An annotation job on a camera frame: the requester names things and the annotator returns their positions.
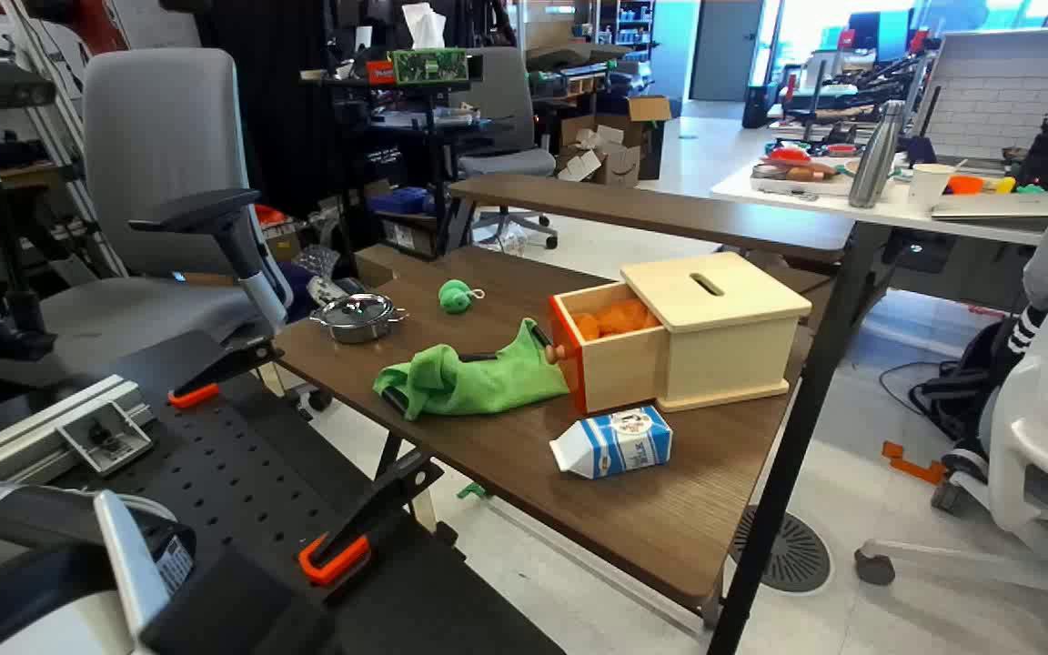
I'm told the green cloth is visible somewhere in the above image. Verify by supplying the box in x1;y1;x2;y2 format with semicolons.
371;318;568;419

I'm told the orange black clamp rear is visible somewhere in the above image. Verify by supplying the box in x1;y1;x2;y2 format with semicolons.
168;337;278;411

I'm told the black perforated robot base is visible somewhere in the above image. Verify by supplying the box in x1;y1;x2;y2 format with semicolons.
113;365;561;655

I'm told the grey office chair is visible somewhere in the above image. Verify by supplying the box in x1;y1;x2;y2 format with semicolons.
0;48;293;390

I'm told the orange wooden drawer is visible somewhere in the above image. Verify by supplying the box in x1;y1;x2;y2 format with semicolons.
548;283;665;414

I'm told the blue and white paper carton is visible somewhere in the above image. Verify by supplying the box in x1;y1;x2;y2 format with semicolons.
548;404;673;482

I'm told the aluminium rail bracket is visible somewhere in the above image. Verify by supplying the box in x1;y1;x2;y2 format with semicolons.
0;376;153;482

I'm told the wooden box with slot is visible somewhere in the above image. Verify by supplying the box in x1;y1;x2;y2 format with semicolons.
622;250;811;411

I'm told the orange black clamp front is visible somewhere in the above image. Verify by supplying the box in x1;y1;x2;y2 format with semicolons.
293;453;439;590

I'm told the orange black clamp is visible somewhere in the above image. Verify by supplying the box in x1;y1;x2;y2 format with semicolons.
168;337;278;411
293;453;439;590

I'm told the small green ball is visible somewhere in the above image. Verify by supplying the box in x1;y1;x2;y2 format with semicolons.
435;277;484;318

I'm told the white cup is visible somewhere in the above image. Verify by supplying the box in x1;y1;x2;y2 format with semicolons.
908;164;952;209

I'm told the brown side table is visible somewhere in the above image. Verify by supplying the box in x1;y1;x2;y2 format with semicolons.
443;176;851;259

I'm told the cardboard box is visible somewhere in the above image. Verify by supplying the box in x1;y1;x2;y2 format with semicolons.
557;94;673;185

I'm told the silver water bottle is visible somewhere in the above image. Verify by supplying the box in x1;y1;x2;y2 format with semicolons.
846;101;905;209

